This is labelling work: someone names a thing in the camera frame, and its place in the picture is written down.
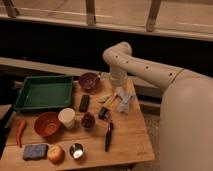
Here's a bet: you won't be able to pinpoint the wooden spoon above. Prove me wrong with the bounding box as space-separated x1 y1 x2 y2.
97 94 114 103

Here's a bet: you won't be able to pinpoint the black rectangular block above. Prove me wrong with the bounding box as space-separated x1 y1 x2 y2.
79 95 90 112

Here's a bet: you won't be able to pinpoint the wooden cutting board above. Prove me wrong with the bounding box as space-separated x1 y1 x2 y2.
0 77 156 171

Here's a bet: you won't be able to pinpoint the green plastic tray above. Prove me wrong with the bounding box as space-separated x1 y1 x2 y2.
14 75 73 113

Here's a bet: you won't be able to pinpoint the black tongs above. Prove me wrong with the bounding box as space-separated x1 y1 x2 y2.
105 122 114 152

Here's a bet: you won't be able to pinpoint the red yellow apple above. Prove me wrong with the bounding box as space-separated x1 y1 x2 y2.
47 145 64 163

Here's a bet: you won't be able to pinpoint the blue sponge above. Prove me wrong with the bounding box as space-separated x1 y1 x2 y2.
23 144 48 160

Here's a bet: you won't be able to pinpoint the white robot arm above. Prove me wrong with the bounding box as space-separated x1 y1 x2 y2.
103 42 213 171

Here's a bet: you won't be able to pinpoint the small metal cup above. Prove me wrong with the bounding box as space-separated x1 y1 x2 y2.
69 143 84 160

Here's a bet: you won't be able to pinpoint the white paper cup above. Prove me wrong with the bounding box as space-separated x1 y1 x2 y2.
58 108 75 129

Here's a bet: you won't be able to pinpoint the red chili pepper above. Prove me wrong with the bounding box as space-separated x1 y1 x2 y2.
16 120 27 147

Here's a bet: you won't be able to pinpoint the dark red pine cone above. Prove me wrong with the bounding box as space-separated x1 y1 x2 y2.
81 112 95 129

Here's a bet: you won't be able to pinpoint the grey crumpled cloth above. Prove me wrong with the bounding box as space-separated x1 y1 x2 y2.
116 87 135 114

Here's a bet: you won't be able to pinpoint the small black brush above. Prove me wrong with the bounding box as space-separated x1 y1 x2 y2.
98 107 109 120

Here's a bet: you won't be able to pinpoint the orange bowl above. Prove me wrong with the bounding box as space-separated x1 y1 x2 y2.
34 112 61 137

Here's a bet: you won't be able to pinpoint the purple bowl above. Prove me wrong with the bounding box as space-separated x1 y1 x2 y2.
78 73 100 90

